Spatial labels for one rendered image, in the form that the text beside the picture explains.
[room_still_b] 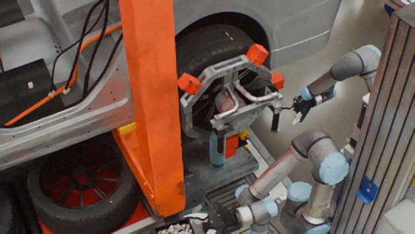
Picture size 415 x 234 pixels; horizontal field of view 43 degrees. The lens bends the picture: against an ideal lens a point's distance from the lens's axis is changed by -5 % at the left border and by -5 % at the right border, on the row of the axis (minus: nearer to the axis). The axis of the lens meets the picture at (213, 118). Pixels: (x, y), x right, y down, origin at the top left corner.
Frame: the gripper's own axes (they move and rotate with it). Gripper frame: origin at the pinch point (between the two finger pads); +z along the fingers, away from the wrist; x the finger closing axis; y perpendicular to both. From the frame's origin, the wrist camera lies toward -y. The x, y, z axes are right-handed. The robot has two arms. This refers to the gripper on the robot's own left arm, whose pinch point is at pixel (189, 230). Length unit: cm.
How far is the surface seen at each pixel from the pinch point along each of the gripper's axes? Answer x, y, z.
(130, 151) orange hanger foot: 99, 43, 4
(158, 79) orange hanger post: 51, -34, -7
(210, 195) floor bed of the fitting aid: 106, 105, -43
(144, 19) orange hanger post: 46, -65, -4
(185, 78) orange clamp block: 93, -1, -30
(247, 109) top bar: 75, 16, -56
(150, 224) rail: 73, 76, 5
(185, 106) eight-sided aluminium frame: 90, 15, -28
